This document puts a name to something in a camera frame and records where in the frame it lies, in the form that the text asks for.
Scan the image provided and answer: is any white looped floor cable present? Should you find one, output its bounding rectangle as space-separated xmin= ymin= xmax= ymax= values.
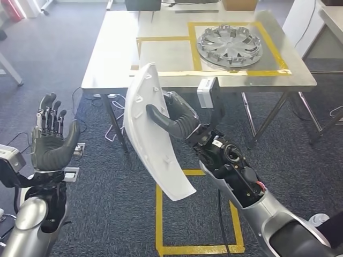
xmin=104 ymin=94 xmax=127 ymax=142

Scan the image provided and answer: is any white curved plastic part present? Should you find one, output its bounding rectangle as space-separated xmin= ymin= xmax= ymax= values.
xmin=123 ymin=63 xmax=197 ymax=202

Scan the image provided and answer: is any grey metal bar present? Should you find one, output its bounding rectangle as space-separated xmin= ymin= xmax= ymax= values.
xmin=175 ymin=9 xmax=219 ymax=14

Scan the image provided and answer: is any steel workbench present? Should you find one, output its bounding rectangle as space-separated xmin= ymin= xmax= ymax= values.
xmin=81 ymin=10 xmax=317 ymax=153

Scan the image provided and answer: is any round metal plate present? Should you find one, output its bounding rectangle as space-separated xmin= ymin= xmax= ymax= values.
xmin=196 ymin=24 xmax=264 ymax=70

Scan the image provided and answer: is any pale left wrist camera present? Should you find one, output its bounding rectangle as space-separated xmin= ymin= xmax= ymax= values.
xmin=0 ymin=143 xmax=26 ymax=188

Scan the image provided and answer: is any brown cardboard box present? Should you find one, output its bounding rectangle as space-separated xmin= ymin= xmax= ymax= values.
xmin=221 ymin=0 xmax=258 ymax=11

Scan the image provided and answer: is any white power strip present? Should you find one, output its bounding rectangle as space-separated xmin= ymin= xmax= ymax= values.
xmin=92 ymin=93 xmax=119 ymax=100

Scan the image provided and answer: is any black carry bag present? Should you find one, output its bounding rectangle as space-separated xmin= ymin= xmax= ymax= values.
xmin=125 ymin=0 xmax=162 ymax=11

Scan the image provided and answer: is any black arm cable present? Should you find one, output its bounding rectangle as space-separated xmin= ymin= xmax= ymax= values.
xmin=217 ymin=190 xmax=231 ymax=257

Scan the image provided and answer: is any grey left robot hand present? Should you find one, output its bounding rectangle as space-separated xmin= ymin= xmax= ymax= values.
xmin=31 ymin=92 xmax=81 ymax=172

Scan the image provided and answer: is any red box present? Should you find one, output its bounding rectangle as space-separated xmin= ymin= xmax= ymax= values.
xmin=8 ymin=0 xmax=22 ymax=20

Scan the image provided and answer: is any metal floor socket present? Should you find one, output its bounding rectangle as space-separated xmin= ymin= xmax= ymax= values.
xmin=73 ymin=142 xmax=86 ymax=157
xmin=63 ymin=167 xmax=81 ymax=183

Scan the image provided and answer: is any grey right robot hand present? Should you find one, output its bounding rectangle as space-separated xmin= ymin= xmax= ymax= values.
xmin=146 ymin=90 xmax=199 ymax=135

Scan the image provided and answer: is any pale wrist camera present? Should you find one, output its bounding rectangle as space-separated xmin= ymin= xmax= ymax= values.
xmin=0 ymin=143 xmax=26 ymax=188
xmin=185 ymin=76 xmax=226 ymax=146

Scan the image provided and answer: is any black floor cable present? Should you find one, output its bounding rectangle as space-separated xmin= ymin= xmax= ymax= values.
xmin=71 ymin=86 xmax=104 ymax=135

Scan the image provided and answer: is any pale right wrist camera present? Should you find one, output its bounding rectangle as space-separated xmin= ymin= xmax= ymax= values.
xmin=185 ymin=76 xmax=226 ymax=146

